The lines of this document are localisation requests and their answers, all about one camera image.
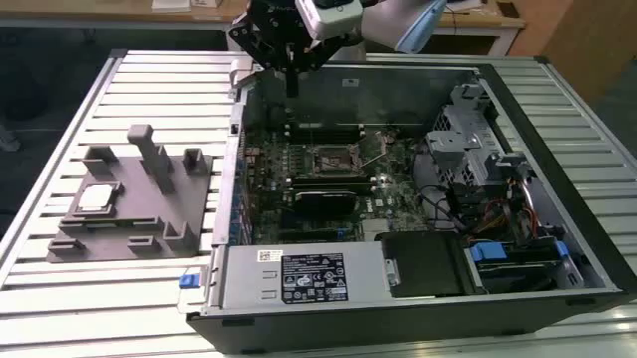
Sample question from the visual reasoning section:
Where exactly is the wooden cabinet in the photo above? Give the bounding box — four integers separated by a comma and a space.
510, 0, 637, 101

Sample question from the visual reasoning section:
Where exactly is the black expansion slot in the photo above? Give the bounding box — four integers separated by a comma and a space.
277, 229, 347, 242

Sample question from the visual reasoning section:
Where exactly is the red wire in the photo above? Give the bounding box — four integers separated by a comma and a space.
482, 198, 512, 213

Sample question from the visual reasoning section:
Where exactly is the black plastic shroud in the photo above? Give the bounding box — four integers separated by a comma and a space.
375, 230, 474, 299

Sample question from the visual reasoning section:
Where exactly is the small black graphics card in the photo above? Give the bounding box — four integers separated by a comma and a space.
292, 189, 358, 217

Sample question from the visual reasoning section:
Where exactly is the green motherboard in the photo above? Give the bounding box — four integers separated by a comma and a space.
237, 122, 434, 243

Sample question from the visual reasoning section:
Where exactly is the blue disk carrier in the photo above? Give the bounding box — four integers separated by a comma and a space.
467, 240, 571, 295

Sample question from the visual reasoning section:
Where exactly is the yellow wire bundle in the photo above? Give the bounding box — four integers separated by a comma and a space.
467, 219, 504, 236

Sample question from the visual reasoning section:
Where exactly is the grey chair leg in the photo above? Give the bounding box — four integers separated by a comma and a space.
0, 122, 21, 152

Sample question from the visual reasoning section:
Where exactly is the orange flat wire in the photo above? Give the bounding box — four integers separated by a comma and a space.
526, 207, 542, 239

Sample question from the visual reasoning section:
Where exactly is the black power supply label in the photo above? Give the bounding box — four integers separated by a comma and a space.
280, 252, 350, 303

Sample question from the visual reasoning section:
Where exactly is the grey parts rack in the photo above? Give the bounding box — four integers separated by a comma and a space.
44, 124, 215, 264

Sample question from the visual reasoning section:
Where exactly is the silver metal drive cage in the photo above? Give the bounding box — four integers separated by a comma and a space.
424, 84, 537, 187

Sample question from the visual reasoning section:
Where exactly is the black wire bundle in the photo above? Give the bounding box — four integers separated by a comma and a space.
416, 182, 471, 234

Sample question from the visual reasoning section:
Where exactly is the black CPU socket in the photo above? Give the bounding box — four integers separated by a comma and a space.
307, 143, 364, 178

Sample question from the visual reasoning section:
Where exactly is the silver case latch handle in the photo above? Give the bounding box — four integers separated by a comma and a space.
228, 59, 256, 100

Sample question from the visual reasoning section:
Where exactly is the black RAM slot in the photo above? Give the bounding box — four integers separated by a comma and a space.
287, 124, 366, 134
291, 183, 372, 195
287, 132, 367, 145
291, 175, 370, 186

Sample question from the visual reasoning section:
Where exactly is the metal socket cover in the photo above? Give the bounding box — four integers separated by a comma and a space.
350, 128, 392, 168

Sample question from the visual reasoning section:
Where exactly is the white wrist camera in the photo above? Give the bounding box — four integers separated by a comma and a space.
295, 0, 364, 40

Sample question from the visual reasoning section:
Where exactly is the black open PC case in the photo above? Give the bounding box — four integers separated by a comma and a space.
176, 55, 637, 355

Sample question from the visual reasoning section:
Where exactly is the small silver heat sink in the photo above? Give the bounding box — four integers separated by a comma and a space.
362, 219, 392, 242

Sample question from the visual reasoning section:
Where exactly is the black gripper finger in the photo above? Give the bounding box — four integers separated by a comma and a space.
292, 37, 347, 98
227, 13, 295, 98

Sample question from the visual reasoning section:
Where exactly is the silver square CPU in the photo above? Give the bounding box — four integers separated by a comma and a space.
76, 184, 119, 210

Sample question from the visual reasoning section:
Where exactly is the silver power supply unit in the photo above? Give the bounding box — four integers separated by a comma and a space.
217, 242, 394, 310

